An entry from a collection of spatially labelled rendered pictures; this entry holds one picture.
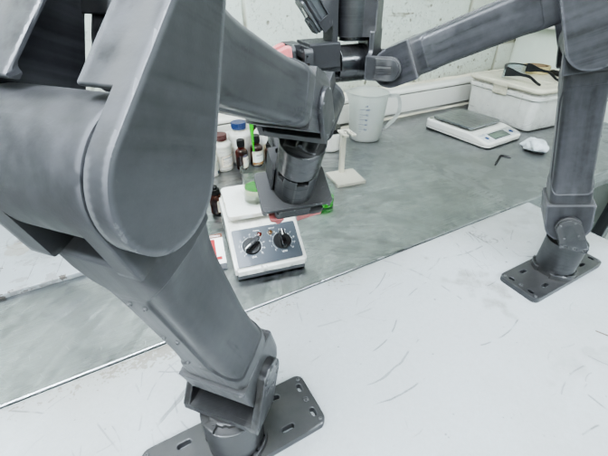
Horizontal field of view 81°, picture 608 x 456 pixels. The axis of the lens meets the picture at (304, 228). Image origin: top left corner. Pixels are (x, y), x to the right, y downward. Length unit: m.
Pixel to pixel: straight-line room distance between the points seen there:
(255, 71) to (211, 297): 0.15
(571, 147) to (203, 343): 0.57
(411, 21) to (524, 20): 0.90
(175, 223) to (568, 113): 0.57
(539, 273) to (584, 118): 0.27
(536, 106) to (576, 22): 0.90
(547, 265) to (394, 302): 0.28
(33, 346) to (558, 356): 0.76
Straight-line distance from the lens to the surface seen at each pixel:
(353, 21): 0.63
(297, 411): 0.48
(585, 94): 0.63
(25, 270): 0.81
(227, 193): 0.73
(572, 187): 0.68
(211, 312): 0.25
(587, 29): 0.60
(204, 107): 0.17
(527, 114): 1.48
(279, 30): 1.19
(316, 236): 0.74
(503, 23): 0.61
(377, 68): 0.61
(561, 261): 0.74
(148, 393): 0.54
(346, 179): 0.95
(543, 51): 1.89
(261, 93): 0.27
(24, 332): 0.70
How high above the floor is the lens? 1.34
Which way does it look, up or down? 35 degrees down
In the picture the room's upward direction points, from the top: straight up
